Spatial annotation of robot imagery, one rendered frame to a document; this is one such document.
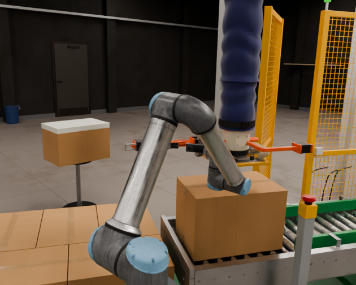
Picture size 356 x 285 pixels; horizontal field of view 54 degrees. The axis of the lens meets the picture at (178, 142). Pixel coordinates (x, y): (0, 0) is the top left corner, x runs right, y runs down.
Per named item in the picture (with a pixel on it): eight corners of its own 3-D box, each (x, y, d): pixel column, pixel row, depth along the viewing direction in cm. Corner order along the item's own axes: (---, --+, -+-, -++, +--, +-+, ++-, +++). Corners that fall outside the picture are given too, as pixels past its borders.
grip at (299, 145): (303, 149, 210) (304, 141, 209) (312, 153, 202) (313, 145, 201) (291, 150, 208) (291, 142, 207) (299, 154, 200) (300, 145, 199)
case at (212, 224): (252, 221, 263) (256, 171, 253) (282, 249, 225) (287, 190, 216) (175, 230, 246) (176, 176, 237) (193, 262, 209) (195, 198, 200)
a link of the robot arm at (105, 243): (107, 278, 125) (179, 87, 135) (78, 259, 136) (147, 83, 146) (134, 279, 137) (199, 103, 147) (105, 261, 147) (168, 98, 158)
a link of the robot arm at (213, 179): (221, 194, 179) (223, 171, 176) (202, 188, 186) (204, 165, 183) (230, 190, 186) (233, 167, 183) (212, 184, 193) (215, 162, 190)
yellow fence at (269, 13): (259, 228, 373) (276, 19, 325) (268, 229, 369) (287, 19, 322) (241, 271, 295) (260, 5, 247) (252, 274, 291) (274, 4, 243)
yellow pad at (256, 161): (261, 160, 224) (262, 152, 223) (270, 164, 215) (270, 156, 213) (212, 163, 214) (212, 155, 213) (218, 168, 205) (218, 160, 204)
